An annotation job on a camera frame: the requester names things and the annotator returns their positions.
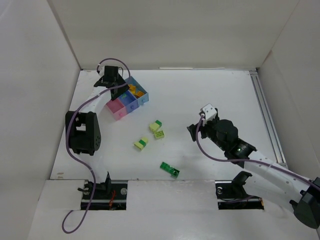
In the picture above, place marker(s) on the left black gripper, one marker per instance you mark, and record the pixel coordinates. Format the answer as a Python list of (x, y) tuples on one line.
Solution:
[(116, 88)]

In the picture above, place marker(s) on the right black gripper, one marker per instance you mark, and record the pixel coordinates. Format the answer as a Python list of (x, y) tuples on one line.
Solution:
[(198, 130)]

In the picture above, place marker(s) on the large yellow lego brick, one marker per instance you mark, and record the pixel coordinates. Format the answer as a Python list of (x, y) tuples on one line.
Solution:
[(132, 87)]

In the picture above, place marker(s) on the lime green lego brick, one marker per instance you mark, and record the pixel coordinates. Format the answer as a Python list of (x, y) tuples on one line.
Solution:
[(159, 134)]

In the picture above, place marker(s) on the pale yellow green-top lego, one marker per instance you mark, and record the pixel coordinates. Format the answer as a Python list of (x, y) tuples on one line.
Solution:
[(155, 126)]

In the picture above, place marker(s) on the green lego plate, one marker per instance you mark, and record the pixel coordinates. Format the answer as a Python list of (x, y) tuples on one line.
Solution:
[(170, 169)]

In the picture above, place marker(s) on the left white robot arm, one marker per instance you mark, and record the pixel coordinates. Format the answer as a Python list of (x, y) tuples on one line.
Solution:
[(82, 130)]

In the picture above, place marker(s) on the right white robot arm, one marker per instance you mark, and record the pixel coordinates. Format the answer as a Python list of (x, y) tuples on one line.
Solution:
[(260, 176)]

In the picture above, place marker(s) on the purple-blue plastic bin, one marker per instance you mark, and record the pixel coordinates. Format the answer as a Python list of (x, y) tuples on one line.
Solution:
[(130, 102)]

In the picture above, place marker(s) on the pink plastic bin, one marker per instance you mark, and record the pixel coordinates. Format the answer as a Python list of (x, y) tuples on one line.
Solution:
[(117, 109)]

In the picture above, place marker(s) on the light blue plastic bin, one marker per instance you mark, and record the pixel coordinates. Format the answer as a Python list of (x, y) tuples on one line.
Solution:
[(145, 98)]

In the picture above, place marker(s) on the pale yellow green lego stack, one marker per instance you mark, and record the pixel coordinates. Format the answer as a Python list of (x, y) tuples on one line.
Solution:
[(141, 143)]

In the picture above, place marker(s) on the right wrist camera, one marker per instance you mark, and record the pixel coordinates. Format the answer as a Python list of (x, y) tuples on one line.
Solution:
[(205, 113)]

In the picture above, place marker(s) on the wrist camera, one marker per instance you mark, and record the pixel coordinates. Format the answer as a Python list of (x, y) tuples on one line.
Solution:
[(101, 71), (205, 113)]

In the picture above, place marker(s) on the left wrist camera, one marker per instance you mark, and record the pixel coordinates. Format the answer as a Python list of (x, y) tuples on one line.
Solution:
[(101, 71)]

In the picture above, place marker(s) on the aluminium rail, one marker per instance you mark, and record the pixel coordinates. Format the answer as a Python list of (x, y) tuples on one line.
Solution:
[(267, 118)]

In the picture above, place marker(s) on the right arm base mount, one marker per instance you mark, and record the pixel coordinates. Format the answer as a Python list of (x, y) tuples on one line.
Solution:
[(231, 194)]

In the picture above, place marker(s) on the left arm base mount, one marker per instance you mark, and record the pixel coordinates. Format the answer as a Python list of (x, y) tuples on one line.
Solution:
[(110, 195)]

